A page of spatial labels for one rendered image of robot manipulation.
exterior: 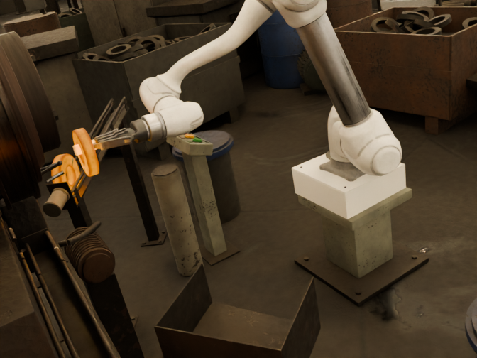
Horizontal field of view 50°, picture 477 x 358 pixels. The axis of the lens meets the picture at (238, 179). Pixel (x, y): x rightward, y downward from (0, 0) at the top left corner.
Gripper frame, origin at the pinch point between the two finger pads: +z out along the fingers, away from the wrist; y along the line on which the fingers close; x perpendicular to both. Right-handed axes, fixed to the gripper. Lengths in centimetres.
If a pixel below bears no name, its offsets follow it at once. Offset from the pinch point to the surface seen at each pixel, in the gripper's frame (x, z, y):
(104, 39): -21, -127, 403
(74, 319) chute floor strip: -21, 23, -54
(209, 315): -24, -3, -70
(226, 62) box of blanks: -28, -153, 184
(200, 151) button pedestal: -24, -50, 26
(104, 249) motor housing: -33.0, 4.0, -7.0
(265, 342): -25, -9, -85
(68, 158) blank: -8.4, 2.9, 19.3
